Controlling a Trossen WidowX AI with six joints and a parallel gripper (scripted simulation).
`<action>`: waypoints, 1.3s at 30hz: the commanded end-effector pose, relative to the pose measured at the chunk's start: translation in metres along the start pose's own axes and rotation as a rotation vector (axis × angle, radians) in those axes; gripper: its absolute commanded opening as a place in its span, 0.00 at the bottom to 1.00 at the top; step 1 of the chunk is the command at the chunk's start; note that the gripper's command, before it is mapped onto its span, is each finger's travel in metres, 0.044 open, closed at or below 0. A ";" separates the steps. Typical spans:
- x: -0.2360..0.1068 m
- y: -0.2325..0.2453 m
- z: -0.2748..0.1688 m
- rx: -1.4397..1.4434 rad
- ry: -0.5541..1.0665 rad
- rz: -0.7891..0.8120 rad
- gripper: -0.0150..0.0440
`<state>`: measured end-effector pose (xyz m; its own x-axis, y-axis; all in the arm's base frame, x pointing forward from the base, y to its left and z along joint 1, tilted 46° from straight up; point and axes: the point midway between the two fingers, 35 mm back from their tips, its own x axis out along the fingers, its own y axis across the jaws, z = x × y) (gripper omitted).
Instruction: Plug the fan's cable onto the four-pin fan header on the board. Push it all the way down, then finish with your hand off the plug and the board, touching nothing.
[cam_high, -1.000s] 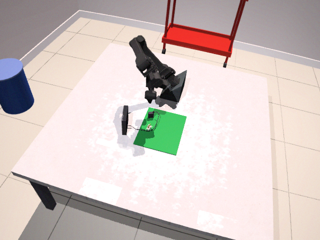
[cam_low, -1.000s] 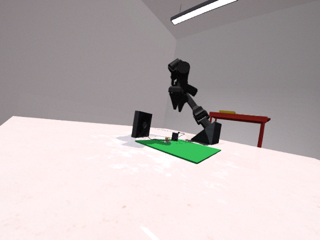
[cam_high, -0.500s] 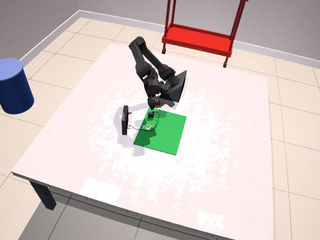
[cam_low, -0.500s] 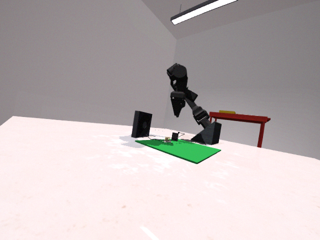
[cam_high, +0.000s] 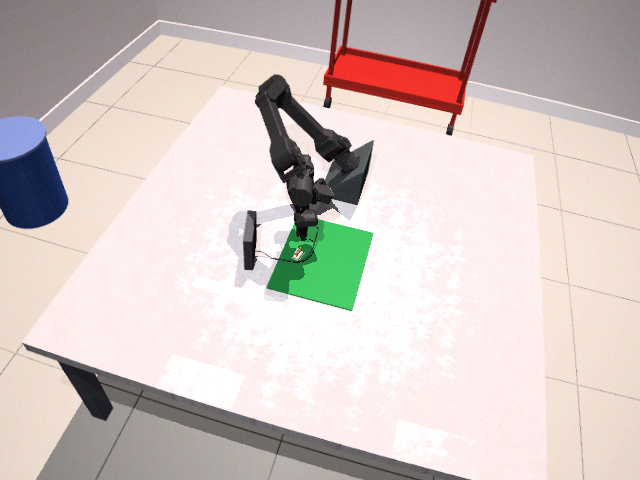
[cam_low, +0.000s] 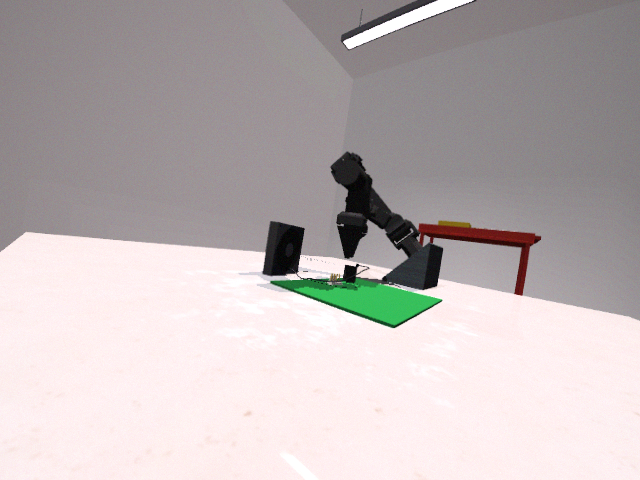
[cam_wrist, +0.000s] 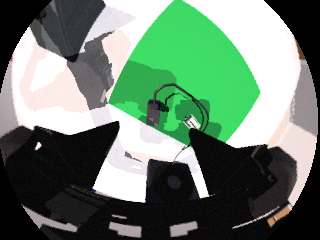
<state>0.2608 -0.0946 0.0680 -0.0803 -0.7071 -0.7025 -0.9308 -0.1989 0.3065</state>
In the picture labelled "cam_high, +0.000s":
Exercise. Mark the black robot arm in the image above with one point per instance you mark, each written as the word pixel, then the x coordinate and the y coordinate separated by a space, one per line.
pixel 275 93

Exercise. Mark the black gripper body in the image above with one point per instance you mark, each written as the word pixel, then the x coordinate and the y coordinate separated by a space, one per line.
pixel 305 217

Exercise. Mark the black cooling fan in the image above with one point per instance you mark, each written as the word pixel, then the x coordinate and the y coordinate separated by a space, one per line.
pixel 249 240

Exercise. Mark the green circuit board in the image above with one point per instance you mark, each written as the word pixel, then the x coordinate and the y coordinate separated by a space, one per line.
pixel 331 274

